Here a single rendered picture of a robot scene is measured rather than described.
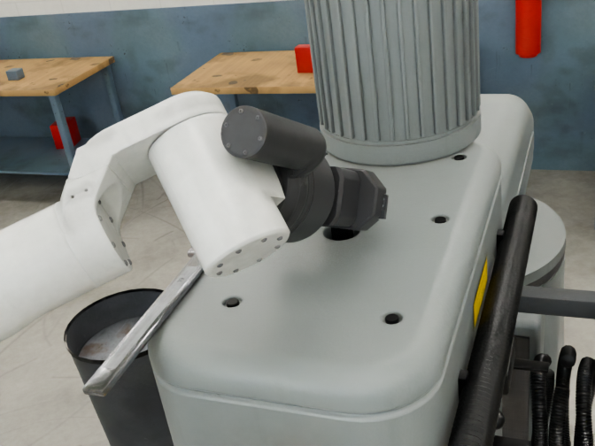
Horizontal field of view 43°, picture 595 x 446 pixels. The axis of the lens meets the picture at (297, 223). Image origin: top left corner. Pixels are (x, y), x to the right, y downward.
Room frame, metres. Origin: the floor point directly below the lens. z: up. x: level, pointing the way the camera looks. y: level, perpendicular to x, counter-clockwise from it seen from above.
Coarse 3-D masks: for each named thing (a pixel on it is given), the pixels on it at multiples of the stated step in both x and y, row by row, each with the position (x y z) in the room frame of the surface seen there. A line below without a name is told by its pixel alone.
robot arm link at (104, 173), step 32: (192, 96) 0.51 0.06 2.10; (128, 128) 0.49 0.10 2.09; (160, 128) 0.49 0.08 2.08; (96, 160) 0.48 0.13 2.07; (128, 160) 0.50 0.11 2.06; (64, 192) 0.47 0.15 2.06; (96, 192) 0.46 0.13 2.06; (128, 192) 0.52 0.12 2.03; (64, 224) 0.45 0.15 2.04; (96, 224) 0.45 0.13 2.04; (96, 256) 0.44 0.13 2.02; (128, 256) 0.49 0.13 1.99
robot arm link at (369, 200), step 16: (320, 176) 0.55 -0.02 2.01; (336, 176) 0.59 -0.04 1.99; (352, 176) 0.60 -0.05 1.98; (368, 176) 0.61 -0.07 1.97; (320, 192) 0.54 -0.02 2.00; (336, 192) 0.58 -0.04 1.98; (352, 192) 0.60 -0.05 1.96; (368, 192) 0.60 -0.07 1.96; (384, 192) 0.61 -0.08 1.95; (320, 208) 0.54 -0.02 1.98; (336, 208) 0.57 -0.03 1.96; (352, 208) 0.59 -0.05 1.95; (368, 208) 0.60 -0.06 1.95; (384, 208) 0.61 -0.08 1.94; (304, 224) 0.53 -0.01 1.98; (320, 224) 0.55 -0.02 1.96; (336, 224) 0.57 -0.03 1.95; (352, 224) 0.60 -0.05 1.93; (368, 224) 0.60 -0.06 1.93; (288, 240) 0.54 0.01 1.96
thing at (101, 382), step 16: (192, 256) 0.66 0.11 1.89; (192, 272) 0.62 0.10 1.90; (176, 288) 0.59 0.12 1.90; (160, 304) 0.57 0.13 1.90; (176, 304) 0.57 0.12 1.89; (144, 320) 0.55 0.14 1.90; (160, 320) 0.55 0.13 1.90; (128, 336) 0.53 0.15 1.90; (144, 336) 0.52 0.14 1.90; (112, 352) 0.51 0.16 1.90; (128, 352) 0.50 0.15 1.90; (112, 368) 0.49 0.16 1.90; (96, 384) 0.47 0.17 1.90; (112, 384) 0.47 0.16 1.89
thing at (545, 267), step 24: (552, 216) 1.20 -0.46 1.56; (552, 240) 1.12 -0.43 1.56; (528, 264) 1.06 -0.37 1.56; (552, 264) 1.06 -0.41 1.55; (528, 336) 0.94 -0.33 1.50; (552, 336) 1.03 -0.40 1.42; (552, 360) 1.01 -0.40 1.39; (528, 384) 0.94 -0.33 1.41; (504, 408) 0.95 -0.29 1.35; (528, 408) 0.94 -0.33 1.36; (504, 432) 0.96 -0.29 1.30; (528, 432) 0.94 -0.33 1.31
